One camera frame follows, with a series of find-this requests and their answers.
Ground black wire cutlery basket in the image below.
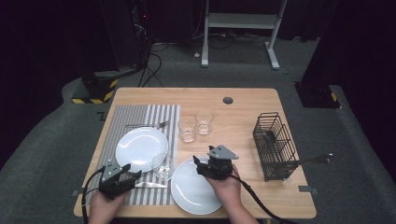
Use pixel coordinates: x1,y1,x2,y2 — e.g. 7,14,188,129
252,111,299,182

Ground right hand-held gripper cable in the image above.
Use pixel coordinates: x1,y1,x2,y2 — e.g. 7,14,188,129
230,174,300,224

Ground white plate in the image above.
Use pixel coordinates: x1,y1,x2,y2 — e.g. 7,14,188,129
115,126,170,174
170,157,230,216

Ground metal fork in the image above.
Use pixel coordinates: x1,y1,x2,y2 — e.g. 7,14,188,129
124,119,171,130

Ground dark computer rack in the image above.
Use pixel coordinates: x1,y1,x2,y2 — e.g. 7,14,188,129
130,0,153,48

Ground person's left hand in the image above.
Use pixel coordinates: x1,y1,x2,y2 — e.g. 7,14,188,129
88,189,129,221

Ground left hand-held gripper cable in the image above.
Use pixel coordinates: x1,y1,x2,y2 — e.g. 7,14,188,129
80,166,106,224

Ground hand-held gripper cable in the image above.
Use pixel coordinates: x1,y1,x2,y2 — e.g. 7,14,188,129
230,174,300,224
80,166,106,224

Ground metal table knife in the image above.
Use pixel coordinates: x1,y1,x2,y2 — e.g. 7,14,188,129
134,181,168,189

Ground black floor cables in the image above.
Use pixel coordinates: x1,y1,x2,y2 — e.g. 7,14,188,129
137,43,164,88

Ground black base with yellow mark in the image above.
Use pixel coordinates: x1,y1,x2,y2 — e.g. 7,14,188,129
293,81,341,109

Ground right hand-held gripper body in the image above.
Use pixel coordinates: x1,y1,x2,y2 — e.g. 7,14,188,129
199,144,240,181

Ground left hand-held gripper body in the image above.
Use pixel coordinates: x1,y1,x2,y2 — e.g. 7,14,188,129
98,159,135,201

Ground grey striped placemat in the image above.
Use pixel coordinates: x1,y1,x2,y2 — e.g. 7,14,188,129
85,104,181,206

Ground long metal utensil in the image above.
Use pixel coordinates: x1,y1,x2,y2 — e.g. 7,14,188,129
274,153,334,172

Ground black yellow striped base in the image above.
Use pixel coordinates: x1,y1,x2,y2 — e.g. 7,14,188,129
71,70,120,105

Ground white metal stand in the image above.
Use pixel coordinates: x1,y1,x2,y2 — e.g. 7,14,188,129
201,0,288,71

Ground clear drinking glass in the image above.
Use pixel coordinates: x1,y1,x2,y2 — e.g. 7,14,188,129
177,116,198,144
151,152,174,182
194,110,215,135

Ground person's right hand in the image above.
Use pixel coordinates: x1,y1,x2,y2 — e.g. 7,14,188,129
205,164,247,217

